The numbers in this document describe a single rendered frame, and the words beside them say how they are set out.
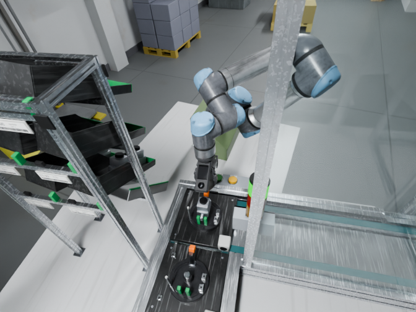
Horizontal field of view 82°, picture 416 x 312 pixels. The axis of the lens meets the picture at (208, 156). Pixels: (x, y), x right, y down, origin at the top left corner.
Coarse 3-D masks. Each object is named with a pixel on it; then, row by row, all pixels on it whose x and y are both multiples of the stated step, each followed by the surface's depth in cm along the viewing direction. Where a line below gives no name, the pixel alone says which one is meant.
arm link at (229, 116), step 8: (224, 96) 78; (208, 104) 79; (216, 104) 78; (224, 104) 77; (232, 104) 81; (216, 112) 78; (224, 112) 77; (232, 112) 78; (240, 112) 78; (224, 120) 76; (232, 120) 77; (240, 120) 79; (224, 128) 77; (232, 128) 79
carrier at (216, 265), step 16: (176, 256) 90; (208, 256) 89; (224, 256) 89; (160, 272) 86; (176, 272) 84; (192, 272) 84; (208, 272) 85; (224, 272) 85; (160, 288) 82; (176, 288) 80; (192, 288) 80; (208, 288) 82; (160, 304) 79; (176, 304) 79; (192, 304) 79; (208, 304) 78
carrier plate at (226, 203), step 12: (192, 192) 110; (192, 204) 105; (228, 204) 104; (180, 216) 101; (228, 216) 100; (180, 228) 97; (192, 228) 97; (216, 228) 97; (228, 228) 96; (180, 240) 94; (192, 240) 94; (204, 240) 93; (216, 240) 93
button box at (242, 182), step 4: (224, 176) 116; (228, 176) 116; (236, 176) 116; (240, 176) 115; (224, 180) 114; (240, 180) 114; (244, 180) 114; (248, 180) 114; (220, 184) 113; (224, 184) 113; (228, 184) 113; (232, 184) 112; (236, 184) 112; (240, 184) 112; (244, 184) 112; (248, 184) 112
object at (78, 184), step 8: (88, 160) 77; (96, 160) 81; (104, 160) 84; (152, 160) 91; (96, 168) 82; (104, 168) 85; (120, 168) 74; (128, 168) 77; (144, 168) 86; (72, 176) 70; (96, 176) 66; (104, 176) 68; (112, 176) 71; (120, 176) 75; (128, 176) 79; (72, 184) 71; (80, 184) 70; (104, 184) 69; (112, 184) 72; (120, 184) 76; (88, 192) 70; (112, 192) 73
